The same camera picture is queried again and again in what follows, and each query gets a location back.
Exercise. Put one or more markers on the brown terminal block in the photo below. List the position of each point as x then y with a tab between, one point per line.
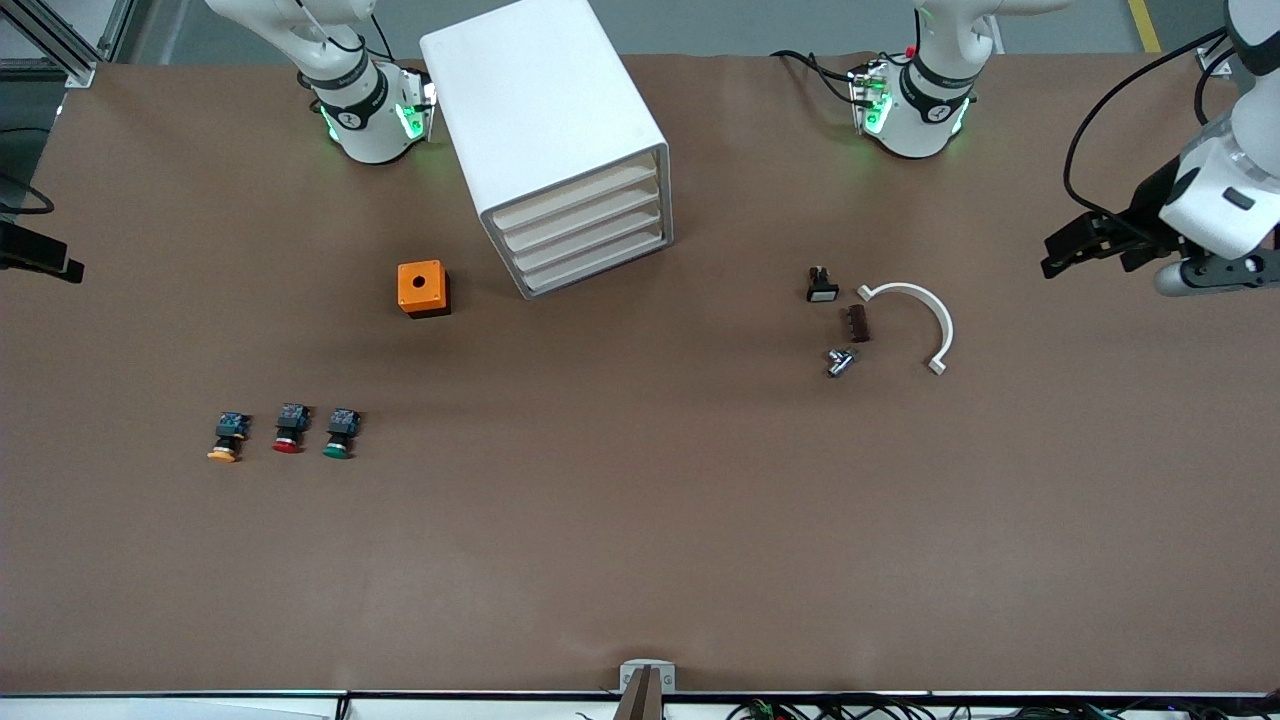
859	324

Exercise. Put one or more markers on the white curved plastic bracket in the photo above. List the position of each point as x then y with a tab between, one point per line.
938	315

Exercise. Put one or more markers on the red mushroom push button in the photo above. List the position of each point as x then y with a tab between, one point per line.
290	428

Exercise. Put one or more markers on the yellow mushroom push button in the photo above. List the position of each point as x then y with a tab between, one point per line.
228	435

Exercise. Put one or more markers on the green mushroom push button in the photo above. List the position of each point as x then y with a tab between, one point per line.
341	433

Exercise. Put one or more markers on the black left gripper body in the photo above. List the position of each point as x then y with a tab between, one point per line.
1146	211

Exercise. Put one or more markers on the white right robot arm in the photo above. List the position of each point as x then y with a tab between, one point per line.
365	120

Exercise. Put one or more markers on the orange button enclosure box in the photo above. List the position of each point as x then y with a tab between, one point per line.
420	285

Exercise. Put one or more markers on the aluminium frame profile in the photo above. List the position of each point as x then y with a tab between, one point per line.
60	45
1215	62

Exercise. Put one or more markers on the black rectangular push button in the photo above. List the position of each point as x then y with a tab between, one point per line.
822	288

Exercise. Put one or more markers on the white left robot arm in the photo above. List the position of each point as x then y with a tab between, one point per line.
915	115

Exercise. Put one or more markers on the silver metal selector switch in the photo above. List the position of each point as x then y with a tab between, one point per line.
842	362

